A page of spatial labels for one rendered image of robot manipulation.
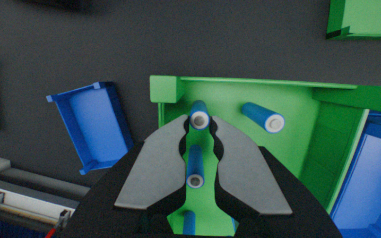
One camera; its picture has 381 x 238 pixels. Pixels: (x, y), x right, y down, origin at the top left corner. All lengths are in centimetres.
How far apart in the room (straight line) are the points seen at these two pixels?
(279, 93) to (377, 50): 62
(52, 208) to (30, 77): 50
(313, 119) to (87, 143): 70
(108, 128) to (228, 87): 52
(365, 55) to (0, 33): 130
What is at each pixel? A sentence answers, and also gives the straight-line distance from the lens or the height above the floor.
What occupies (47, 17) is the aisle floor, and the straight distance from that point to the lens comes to 75.
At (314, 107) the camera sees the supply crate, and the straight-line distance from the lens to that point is 24.
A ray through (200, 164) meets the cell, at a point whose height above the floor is 37.
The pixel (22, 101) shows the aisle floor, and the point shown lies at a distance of 86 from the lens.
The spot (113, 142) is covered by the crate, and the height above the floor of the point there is 0.
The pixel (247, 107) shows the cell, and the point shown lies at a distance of 18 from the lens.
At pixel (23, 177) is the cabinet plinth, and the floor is 4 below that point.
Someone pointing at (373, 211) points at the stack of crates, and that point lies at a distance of 60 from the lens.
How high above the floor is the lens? 50
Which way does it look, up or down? 75 degrees down
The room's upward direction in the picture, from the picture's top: 172 degrees counter-clockwise
